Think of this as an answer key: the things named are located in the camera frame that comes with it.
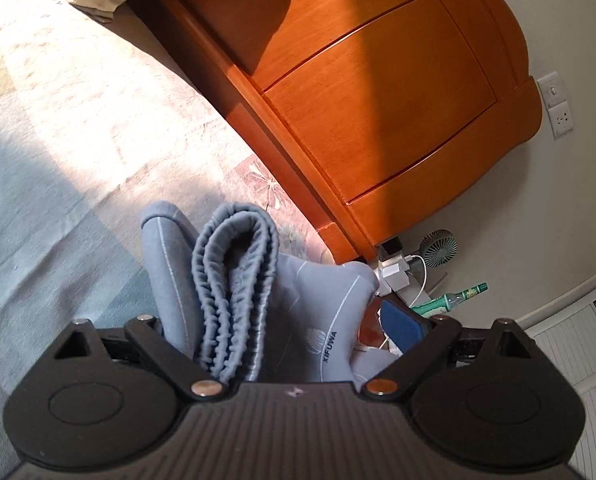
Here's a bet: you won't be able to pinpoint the orange wooden headboard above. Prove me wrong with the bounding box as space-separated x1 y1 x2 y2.
129 0 542 262

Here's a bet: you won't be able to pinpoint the green glass bottle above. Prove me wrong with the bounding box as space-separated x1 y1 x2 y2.
412 283 488 318

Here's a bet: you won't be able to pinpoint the white charging cable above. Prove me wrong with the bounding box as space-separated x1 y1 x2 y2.
357 252 429 354

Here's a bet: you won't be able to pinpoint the small grey desk fan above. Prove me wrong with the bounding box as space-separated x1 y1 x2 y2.
419 230 458 268

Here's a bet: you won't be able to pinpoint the white light switch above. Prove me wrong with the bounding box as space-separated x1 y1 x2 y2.
537 72 567 110

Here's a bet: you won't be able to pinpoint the white wall socket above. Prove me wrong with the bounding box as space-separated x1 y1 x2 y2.
548 101 574 139

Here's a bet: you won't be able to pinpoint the grey pyjama trousers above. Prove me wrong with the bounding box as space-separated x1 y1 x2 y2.
141 200 397 386

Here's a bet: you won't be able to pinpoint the white charger block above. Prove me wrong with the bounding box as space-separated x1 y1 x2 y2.
375 254 416 297

